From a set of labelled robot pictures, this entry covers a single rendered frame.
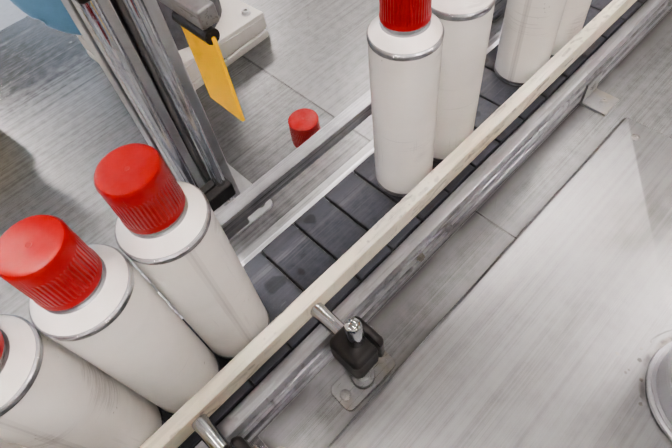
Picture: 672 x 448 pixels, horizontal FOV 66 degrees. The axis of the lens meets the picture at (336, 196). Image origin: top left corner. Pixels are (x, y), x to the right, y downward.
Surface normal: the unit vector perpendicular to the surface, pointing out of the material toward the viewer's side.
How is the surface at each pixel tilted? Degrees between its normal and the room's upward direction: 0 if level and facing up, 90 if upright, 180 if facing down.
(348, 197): 0
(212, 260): 90
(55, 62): 0
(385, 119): 90
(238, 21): 3
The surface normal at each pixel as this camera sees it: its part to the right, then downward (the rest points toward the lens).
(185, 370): 0.89, 0.31
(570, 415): -0.10, -0.57
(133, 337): 0.75, 0.50
